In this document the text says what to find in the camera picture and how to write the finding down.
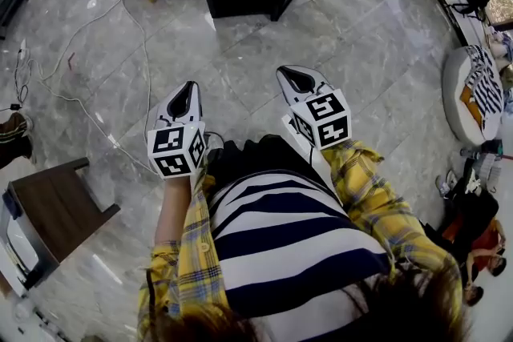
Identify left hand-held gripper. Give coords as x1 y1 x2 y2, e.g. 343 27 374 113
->
146 81 208 180

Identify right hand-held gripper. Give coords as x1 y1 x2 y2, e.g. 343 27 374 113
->
276 64 353 151

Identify person's right forearm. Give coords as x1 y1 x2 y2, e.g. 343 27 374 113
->
322 139 458 273

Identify person's left forearm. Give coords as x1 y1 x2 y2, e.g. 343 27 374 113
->
151 171 209 265

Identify person's black skirt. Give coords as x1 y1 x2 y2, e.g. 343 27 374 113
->
206 134 321 189

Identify person's striped shirt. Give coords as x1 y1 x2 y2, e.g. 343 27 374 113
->
206 167 396 320

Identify person's yellow plaid shirt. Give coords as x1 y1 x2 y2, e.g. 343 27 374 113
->
135 139 462 333

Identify white round ottoman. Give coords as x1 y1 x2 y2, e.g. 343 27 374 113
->
442 45 505 147

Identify dark wooden stool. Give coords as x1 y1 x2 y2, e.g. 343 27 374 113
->
6 156 122 291

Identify orange cloth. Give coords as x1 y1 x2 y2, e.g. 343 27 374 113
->
459 86 484 121

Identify white sneaker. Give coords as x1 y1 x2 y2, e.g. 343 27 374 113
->
434 170 458 197

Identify black white striped cloth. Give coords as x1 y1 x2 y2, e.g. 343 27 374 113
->
464 44 505 129

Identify white appliance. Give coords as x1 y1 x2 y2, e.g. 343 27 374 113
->
0 187 41 298

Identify black bag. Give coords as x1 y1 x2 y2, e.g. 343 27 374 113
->
440 187 500 253

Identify black charger cable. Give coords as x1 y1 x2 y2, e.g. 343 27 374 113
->
0 47 33 113

